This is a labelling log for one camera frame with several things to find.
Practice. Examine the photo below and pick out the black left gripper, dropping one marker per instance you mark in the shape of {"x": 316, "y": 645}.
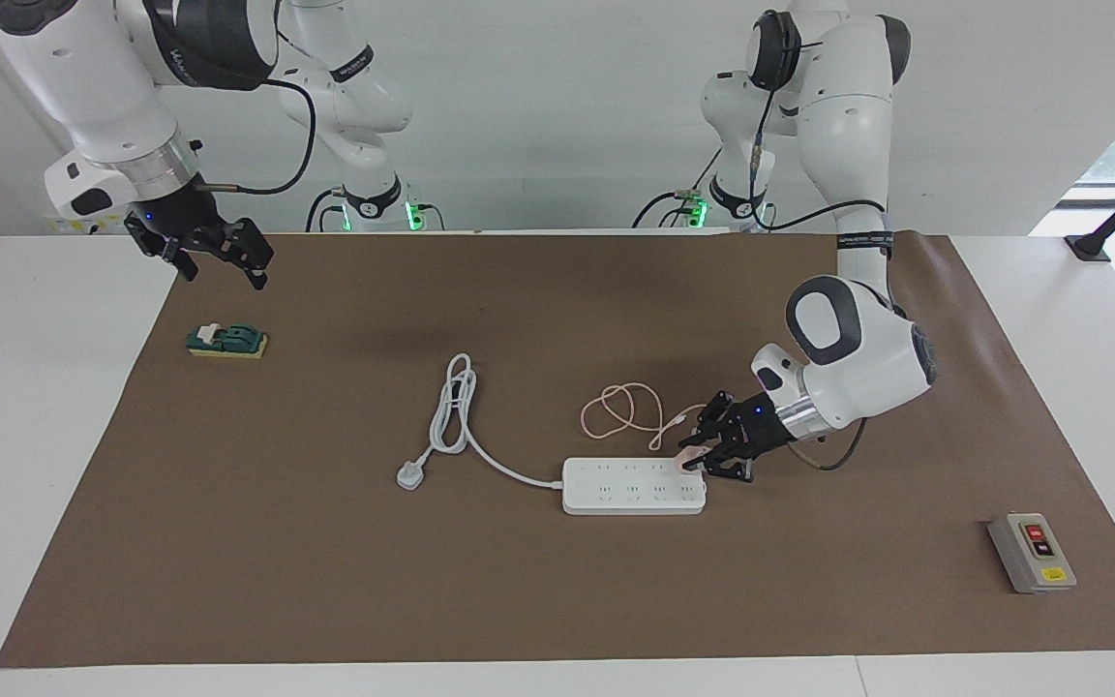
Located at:
{"x": 761, "y": 426}

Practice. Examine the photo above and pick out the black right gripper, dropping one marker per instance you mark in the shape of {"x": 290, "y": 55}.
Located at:
{"x": 185, "y": 215}

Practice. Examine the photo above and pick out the pink charger adapter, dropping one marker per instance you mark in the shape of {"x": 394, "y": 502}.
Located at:
{"x": 688, "y": 459}

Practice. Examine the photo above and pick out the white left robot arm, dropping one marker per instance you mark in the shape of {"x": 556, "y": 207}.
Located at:
{"x": 858, "y": 358}

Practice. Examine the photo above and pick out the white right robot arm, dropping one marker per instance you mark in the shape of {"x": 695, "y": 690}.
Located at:
{"x": 103, "y": 77}

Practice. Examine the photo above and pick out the white power strip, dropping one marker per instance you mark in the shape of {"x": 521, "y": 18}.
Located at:
{"x": 625, "y": 489}

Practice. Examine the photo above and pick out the brown paper mat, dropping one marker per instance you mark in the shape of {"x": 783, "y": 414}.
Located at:
{"x": 616, "y": 581}

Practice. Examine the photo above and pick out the green knife switch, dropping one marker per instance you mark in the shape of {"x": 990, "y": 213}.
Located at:
{"x": 228, "y": 341}

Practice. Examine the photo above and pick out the white wall socket box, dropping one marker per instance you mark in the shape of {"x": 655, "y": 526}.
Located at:
{"x": 74, "y": 226}

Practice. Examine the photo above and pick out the grey on-off switch box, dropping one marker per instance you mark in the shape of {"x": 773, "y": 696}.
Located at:
{"x": 1032, "y": 554}

